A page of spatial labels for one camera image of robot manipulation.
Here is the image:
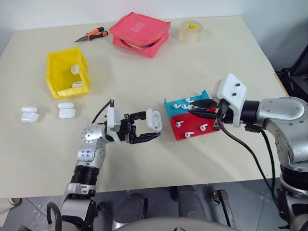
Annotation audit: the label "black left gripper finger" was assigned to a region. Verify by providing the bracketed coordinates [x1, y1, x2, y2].
[129, 111, 148, 122]
[131, 131, 162, 145]

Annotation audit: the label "beige round foot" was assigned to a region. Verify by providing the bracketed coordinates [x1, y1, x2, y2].
[7, 197, 23, 206]

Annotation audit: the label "pale robot torso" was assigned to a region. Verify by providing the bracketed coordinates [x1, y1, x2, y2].
[91, 217, 233, 231]

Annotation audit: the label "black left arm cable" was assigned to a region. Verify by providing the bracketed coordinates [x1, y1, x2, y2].
[91, 99, 115, 124]

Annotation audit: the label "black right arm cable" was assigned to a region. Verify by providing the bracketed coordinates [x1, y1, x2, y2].
[212, 117, 277, 193]

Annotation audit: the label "black equipment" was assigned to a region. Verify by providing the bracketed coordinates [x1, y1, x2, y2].
[280, 45, 308, 97]

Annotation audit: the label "yellow plastic bin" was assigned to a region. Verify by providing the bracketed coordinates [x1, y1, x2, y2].
[46, 47, 91, 100]

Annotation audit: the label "dark rounded shape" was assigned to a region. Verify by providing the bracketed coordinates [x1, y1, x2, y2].
[117, 192, 149, 230]
[169, 184, 215, 220]

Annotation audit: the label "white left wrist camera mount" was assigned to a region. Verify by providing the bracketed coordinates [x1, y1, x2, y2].
[105, 106, 122, 143]

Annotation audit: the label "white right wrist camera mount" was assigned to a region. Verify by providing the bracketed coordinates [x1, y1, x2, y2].
[211, 73, 248, 128]

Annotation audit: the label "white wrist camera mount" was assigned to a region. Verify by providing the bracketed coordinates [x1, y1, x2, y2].
[105, 106, 122, 143]
[211, 73, 248, 128]

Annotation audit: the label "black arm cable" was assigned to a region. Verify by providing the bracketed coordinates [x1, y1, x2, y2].
[212, 117, 277, 193]
[91, 99, 115, 124]

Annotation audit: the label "orange and black pliers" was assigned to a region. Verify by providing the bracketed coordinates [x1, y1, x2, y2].
[74, 26, 109, 43]

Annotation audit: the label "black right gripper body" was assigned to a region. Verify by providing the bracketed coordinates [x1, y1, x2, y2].
[215, 99, 236, 126]

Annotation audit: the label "clear tape roll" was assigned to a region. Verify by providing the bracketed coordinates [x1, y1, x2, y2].
[179, 20, 204, 45]

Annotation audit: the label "pink fabric pouch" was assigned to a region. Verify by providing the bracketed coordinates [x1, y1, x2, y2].
[108, 12, 172, 59]

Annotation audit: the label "metal table frame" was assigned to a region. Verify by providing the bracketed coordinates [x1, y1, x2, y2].
[211, 189, 236, 227]

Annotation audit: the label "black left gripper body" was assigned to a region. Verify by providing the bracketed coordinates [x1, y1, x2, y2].
[119, 113, 138, 145]

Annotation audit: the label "blue and red tray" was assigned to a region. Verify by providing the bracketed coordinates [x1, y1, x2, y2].
[163, 89, 222, 141]

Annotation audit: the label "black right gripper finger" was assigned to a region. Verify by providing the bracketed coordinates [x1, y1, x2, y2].
[188, 109, 218, 119]
[192, 99, 219, 109]

